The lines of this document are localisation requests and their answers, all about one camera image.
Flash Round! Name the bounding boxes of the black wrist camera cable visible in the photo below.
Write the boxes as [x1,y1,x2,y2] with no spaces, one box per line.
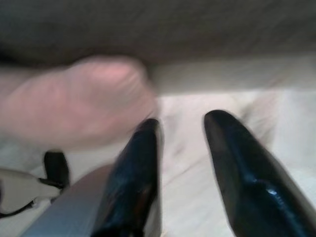
[36,177,65,190]

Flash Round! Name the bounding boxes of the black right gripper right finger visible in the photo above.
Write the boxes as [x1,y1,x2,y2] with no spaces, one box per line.
[203,110,316,237]

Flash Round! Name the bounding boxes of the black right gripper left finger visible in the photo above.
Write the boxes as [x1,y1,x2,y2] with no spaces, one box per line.
[92,118,161,237]

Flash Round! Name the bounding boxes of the pink plush pillow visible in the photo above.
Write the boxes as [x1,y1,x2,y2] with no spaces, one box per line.
[0,55,158,151]

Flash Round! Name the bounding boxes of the dark grey fabric sofa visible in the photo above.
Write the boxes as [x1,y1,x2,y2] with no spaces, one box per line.
[0,0,316,69]

